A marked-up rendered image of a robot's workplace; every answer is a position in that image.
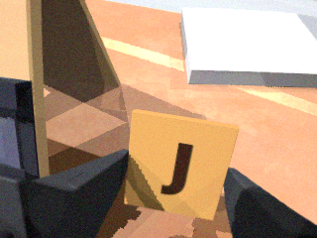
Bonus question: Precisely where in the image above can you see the tan tile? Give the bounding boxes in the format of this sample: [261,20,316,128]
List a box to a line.
[125,109,240,220]

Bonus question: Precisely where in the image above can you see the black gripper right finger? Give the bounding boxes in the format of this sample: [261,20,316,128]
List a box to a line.
[223,167,317,238]

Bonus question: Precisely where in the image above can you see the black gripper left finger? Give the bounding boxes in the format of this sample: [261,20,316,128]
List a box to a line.
[0,149,129,238]

